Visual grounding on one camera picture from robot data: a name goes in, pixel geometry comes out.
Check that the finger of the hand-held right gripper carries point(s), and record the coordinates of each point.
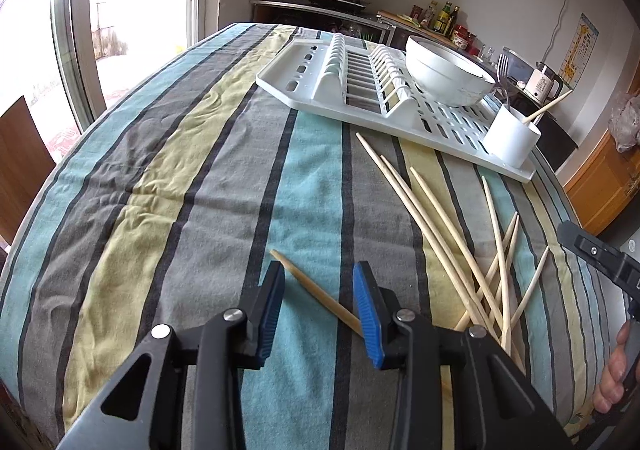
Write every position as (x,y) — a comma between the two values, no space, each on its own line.
(595,252)

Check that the person's right hand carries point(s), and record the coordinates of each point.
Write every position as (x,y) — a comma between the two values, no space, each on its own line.
(610,380)

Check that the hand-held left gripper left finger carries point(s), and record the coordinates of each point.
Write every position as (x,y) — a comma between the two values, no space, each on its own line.
(267,325)

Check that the red jars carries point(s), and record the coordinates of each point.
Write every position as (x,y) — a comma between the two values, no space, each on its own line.
(464,37)

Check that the wooden door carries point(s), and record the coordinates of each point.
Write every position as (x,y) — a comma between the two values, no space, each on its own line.
(607,185)

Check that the long wooden chopstick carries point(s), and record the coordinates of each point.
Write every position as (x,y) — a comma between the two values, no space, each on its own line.
(547,104)

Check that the bunch of pale chopsticks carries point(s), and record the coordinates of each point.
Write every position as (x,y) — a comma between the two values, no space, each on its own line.
(490,230)

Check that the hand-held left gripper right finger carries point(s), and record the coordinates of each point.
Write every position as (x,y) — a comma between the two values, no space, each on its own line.
(369,325)

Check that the white utensil cup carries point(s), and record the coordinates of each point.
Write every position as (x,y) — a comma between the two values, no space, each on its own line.
(510,139)

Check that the metal fork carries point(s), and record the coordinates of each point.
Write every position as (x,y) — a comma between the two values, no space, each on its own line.
(502,64)

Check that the wall calendar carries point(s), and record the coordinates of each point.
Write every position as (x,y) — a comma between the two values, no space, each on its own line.
(582,47)

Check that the striped tablecloth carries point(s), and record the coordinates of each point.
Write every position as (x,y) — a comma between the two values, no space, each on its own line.
(200,180)

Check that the metal kitchen shelf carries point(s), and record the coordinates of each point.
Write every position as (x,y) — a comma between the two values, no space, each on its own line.
(300,12)

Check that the yellow label sauce bottle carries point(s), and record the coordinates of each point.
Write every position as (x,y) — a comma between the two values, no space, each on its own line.
(441,19)

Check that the plastic bag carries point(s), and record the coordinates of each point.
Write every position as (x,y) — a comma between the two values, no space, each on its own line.
(625,122)

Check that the white electric kettle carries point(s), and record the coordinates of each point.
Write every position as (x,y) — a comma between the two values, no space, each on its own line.
(540,84)

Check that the white plastic dish rack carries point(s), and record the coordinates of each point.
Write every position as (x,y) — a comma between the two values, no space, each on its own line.
(310,74)

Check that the small seasoning bottle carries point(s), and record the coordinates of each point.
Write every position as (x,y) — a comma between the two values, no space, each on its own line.
(431,14)

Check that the tan wooden chopstick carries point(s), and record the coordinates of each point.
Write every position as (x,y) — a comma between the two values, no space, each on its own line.
(310,286)

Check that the white bowl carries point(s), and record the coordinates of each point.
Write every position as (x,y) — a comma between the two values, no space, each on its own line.
(440,74)

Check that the sliding window frame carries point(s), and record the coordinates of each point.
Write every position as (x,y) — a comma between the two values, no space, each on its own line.
(62,29)

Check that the dark sauce bottle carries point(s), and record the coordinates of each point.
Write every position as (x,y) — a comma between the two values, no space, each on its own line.
(454,22)

